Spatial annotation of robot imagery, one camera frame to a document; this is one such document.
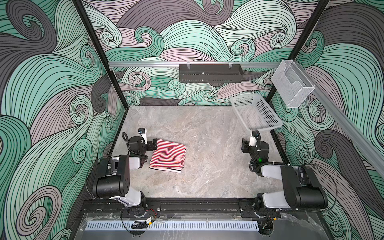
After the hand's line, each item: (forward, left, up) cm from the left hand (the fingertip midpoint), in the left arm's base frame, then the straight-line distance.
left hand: (149, 137), depth 94 cm
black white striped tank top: (-19, -13, -5) cm, 24 cm away
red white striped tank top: (-12, -14, -2) cm, 18 cm away
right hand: (-2, -62, +2) cm, 62 cm away
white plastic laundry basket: (+26, -77, -5) cm, 82 cm away
